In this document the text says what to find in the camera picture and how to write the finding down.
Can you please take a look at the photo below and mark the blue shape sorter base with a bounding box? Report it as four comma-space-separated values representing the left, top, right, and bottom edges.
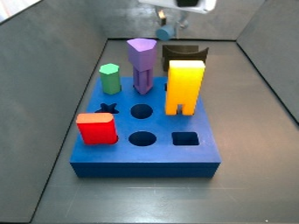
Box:
69, 77, 221, 178

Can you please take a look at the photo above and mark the light blue oval cylinder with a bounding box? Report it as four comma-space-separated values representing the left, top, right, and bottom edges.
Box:
154, 24, 174, 41

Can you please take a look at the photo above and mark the black curved fixture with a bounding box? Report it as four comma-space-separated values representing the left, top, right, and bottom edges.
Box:
162, 45, 209, 72

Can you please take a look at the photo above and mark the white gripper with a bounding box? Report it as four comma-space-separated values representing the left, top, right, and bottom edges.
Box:
137, 0, 217, 38

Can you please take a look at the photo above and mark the red rounded block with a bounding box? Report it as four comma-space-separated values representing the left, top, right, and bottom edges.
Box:
75, 113, 117, 144

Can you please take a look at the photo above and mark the purple pentagon block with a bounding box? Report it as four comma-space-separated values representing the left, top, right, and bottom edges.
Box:
126, 38, 156, 95

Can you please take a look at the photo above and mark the green hexagon block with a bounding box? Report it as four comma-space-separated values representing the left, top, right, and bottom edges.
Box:
98, 63, 121, 95

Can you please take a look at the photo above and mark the yellow arch block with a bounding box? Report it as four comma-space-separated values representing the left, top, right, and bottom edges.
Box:
164, 60, 205, 116

